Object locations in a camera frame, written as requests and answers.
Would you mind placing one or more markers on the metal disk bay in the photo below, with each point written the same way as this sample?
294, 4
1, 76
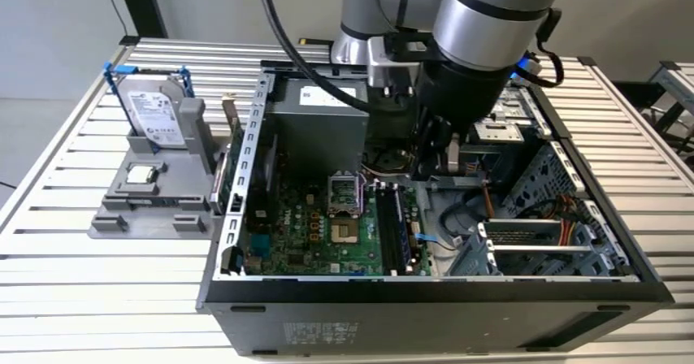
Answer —
537, 228

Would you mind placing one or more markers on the green Dell motherboard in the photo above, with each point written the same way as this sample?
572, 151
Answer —
325, 258

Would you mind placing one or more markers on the silver power supply box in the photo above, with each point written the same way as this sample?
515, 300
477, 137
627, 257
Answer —
314, 144

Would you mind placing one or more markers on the aluminium side table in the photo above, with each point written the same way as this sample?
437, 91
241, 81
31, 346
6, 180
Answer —
672, 75

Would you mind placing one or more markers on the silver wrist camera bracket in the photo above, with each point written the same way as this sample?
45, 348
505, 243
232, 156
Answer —
380, 71

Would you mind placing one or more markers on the blue board connector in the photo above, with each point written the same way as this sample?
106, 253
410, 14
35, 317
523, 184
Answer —
261, 246

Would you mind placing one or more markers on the open black PC case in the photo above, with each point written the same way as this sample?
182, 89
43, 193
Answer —
380, 323

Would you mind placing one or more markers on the CPU socket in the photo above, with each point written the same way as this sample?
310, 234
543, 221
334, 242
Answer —
345, 230

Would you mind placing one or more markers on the grey plastic parts rack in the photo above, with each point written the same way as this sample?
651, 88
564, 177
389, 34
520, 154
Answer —
158, 226

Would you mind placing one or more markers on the black case fan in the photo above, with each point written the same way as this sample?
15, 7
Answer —
266, 185

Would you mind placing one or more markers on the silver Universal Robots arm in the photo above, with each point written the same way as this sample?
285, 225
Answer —
488, 27

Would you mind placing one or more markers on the black RAM slot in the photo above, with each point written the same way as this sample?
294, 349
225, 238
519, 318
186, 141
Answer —
389, 226
384, 226
397, 226

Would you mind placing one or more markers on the black plug with yellow tip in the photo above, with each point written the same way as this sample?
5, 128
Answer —
312, 42

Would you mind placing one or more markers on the green graphics card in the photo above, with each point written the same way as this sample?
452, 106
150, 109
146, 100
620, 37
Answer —
233, 148

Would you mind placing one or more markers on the hard disk in blue carrier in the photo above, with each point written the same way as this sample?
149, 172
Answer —
152, 116

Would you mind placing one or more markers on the black vertical post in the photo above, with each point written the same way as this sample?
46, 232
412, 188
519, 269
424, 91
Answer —
141, 2

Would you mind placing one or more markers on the silver CPU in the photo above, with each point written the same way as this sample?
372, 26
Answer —
141, 175

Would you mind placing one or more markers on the RAM stick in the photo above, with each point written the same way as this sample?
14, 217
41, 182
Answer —
404, 226

